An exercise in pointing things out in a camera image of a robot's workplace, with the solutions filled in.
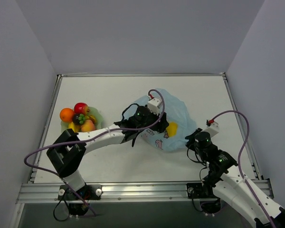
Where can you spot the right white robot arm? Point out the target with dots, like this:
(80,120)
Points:
(227,182)

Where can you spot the yellow fake banana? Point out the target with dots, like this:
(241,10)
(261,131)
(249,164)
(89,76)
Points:
(77,128)

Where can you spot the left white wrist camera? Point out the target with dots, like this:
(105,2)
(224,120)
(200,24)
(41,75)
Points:
(154,105)

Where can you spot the orange fake peach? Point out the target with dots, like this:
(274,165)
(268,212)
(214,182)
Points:
(88,126)

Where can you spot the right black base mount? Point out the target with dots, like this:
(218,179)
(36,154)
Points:
(203,199)

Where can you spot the aluminium front rail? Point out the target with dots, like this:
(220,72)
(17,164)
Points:
(111,192)

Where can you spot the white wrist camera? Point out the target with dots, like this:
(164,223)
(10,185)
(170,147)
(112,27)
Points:
(154,105)
(212,128)

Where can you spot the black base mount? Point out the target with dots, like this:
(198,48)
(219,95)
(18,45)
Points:
(76,203)
(203,199)

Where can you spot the red fake apple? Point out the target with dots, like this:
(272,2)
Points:
(81,108)

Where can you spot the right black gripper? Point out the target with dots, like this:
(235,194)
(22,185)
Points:
(192,138)

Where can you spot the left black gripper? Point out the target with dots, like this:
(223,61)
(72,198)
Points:
(160,122)

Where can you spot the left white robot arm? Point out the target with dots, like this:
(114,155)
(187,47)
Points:
(70,147)

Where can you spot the yellow fake fruit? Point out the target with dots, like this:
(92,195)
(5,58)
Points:
(172,129)

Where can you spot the green glass bowl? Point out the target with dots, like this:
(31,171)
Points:
(94,112)

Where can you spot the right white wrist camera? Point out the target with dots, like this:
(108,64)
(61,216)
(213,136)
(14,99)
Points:
(212,128)

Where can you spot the blue translucent plastic bag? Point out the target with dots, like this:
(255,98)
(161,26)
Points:
(180,126)

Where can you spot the small orange fake fruit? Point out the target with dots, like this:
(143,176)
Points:
(66,115)

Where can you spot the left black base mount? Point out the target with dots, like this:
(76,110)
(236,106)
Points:
(76,203)

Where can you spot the dark red fake fruit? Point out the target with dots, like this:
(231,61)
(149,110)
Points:
(79,119)

